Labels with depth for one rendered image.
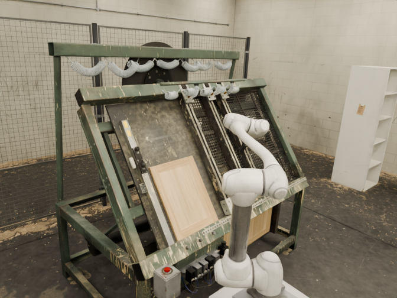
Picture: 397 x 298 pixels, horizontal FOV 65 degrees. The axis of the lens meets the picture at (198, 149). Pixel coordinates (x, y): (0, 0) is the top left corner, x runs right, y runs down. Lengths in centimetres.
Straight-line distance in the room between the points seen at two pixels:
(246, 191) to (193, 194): 100
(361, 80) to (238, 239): 445
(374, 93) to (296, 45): 292
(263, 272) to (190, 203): 83
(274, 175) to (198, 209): 104
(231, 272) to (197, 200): 80
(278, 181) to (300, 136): 655
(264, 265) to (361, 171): 426
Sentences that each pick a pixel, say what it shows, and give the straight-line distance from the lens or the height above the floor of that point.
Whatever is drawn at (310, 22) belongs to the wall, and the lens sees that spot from 795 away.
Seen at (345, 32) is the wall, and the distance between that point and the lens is 752.
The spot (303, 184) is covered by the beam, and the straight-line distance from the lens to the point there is 359.
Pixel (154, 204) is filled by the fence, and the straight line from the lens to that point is 222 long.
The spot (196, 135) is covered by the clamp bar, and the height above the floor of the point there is 150.
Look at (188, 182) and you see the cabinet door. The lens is 247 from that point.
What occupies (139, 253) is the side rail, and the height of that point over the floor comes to 95.
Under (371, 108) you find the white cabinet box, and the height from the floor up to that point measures 141.
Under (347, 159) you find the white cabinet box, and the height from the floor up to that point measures 48.
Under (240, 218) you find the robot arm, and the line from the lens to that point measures 164.
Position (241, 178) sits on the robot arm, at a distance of 151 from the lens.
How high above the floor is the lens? 218
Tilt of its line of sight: 17 degrees down
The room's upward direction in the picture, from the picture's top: 2 degrees clockwise
